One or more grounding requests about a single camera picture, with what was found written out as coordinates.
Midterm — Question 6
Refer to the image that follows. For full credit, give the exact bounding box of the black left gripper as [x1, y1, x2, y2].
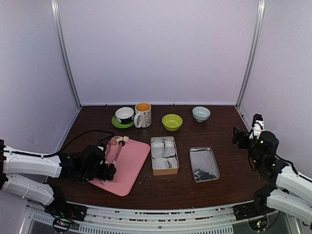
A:
[79, 162, 116, 180]

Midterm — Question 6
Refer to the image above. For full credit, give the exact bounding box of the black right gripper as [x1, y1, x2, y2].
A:
[232, 126, 263, 168]

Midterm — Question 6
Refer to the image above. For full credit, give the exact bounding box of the bear print tin lid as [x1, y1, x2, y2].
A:
[189, 147, 220, 183]

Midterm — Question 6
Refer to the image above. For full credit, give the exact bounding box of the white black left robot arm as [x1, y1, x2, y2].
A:
[0, 140, 116, 216]

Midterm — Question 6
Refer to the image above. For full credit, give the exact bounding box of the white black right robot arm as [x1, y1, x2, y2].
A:
[232, 127, 312, 226]

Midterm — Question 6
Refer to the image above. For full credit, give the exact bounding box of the pink plastic tray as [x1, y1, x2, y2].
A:
[89, 139, 150, 196]

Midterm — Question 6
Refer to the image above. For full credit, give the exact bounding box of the green saucer plate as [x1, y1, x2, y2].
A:
[112, 116, 134, 129]

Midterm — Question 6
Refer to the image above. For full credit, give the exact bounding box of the navy white dotted bowl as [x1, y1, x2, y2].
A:
[115, 107, 135, 124]

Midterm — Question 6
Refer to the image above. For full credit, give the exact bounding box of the floral white mug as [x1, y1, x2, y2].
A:
[134, 103, 152, 128]

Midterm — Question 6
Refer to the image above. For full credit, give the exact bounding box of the white paper cupcake liner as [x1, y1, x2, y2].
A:
[153, 157, 169, 170]
[151, 141, 165, 159]
[164, 139, 176, 157]
[167, 157, 179, 168]

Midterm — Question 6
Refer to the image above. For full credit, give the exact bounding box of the light blue patterned bowl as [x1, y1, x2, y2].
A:
[192, 106, 211, 122]

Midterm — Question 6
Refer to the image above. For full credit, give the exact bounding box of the lime green bowl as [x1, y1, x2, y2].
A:
[162, 114, 183, 132]

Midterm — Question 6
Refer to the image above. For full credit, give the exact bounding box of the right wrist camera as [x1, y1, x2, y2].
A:
[252, 114, 264, 133]

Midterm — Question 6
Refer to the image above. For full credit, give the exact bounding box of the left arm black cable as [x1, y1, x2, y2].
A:
[41, 130, 115, 159]

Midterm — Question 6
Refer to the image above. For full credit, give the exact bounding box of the right aluminium table rail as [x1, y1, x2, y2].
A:
[235, 105, 252, 131]

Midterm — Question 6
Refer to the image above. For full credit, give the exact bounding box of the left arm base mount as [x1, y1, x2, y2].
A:
[42, 202, 88, 233]

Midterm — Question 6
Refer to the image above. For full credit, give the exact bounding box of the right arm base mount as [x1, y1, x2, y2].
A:
[233, 202, 275, 232]

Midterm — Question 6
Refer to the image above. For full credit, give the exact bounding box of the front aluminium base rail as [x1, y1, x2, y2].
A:
[21, 192, 298, 234]

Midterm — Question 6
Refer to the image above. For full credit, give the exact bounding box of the right rear aluminium frame post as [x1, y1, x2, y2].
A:
[235, 0, 266, 109]

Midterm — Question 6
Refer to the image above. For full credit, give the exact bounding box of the aluminium frame post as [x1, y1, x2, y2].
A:
[51, 0, 82, 109]
[235, 0, 266, 109]

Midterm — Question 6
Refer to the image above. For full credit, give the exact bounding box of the left rear aluminium frame post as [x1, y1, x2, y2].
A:
[51, 0, 82, 109]

